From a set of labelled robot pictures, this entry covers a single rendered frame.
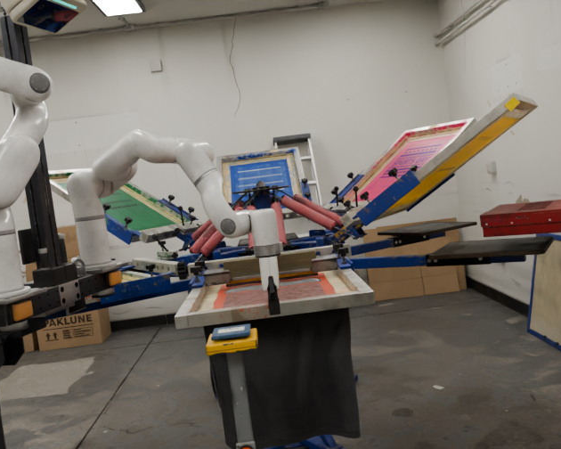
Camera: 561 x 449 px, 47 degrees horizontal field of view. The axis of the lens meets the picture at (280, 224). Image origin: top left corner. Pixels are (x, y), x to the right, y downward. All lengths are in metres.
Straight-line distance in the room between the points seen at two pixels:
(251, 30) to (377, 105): 1.47
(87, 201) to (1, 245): 0.44
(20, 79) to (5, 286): 0.52
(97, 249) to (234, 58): 4.76
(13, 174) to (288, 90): 5.13
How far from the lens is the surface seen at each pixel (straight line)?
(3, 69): 1.75
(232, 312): 1.87
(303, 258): 2.45
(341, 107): 6.65
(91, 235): 2.11
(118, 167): 2.05
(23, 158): 1.71
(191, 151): 1.91
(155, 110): 6.69
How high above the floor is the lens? 1.35
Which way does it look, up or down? 4 degrees down
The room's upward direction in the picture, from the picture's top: 7 degrees counter-clockwise
